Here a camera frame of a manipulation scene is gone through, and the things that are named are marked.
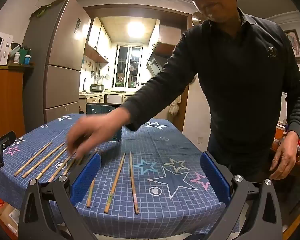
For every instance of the white wall outlet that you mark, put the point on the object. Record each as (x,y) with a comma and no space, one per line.
(200,140)

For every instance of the kitchen faucet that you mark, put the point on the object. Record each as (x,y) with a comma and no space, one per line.
(84,85)

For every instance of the round brass wall plate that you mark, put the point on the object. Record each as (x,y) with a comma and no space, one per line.
(198,17)

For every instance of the kitchen window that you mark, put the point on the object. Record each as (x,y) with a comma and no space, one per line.
(127,67)

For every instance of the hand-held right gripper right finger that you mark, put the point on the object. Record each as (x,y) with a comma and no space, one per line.
(215,180)

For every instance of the small white bottle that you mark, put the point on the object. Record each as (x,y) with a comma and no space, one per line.
(17,57)

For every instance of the brown wooden door frame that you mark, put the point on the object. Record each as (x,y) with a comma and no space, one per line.
(140,10)

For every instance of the hanging metal ladle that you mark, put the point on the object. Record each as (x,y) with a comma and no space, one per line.
(99,76)

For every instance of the silver refrigerator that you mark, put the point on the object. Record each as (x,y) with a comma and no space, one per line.
(62,55)

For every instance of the cream hanging bag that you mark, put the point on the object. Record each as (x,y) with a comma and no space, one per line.
(175,106)

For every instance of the green box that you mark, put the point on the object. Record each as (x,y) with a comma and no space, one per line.
(23,55)

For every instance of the orange cup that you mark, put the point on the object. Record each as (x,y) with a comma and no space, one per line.
(279,133)

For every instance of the metal range hood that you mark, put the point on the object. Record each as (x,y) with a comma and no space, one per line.
(156,65)

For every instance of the blue grid star tablecloth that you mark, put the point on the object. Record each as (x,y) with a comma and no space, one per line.
(152,142)

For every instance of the cream wall cabinets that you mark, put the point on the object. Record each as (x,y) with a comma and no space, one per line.
(97,40)

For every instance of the ceiling light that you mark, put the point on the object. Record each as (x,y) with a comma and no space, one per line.
(135,30)

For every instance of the green cloth bundle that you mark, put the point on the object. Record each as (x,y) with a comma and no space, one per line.
(41,11)

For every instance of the brown bamboo chopstick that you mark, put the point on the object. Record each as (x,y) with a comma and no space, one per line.
(80,160)
(61,167)
(33,158)
(52,163)
(113,185)
(90,195)
(133,182)
(43,160)
(70,166)

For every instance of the hanging metal strainer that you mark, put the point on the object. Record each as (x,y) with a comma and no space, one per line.
(107,75)

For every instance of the fridge sticker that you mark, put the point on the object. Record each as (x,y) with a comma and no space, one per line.
(77,26)

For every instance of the silver toaster oven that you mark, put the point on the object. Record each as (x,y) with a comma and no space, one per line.
(97,88)

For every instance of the brown wall cabinet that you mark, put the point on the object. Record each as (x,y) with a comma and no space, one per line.
(167,40)

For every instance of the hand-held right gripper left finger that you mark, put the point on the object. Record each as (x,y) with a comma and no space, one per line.
(86,177)

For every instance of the orange wooden cabinet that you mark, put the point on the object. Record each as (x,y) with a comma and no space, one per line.
(5,100)

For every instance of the framed wall picture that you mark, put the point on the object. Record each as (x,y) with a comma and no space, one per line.
(293,45)

